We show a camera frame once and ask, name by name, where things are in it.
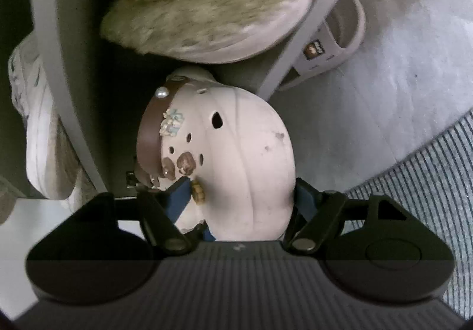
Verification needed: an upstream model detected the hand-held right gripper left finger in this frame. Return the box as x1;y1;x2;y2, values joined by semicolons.
90;177;217;256

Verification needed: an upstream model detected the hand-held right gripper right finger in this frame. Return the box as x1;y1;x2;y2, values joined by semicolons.
282;177;409;254

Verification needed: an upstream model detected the cream clog with charms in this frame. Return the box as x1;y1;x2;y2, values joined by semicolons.
135;66;296;242

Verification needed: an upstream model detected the grey shoe cabinet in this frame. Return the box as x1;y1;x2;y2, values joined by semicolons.
0;0;378;212

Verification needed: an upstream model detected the grey patterned floor mat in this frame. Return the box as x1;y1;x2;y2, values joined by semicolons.
345;114;473;312

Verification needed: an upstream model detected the beige sneaker teal logo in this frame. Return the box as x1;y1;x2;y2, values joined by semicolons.
7;34;91;210

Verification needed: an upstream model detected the beige slide sandal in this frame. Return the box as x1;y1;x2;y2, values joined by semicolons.
277;0;367;92

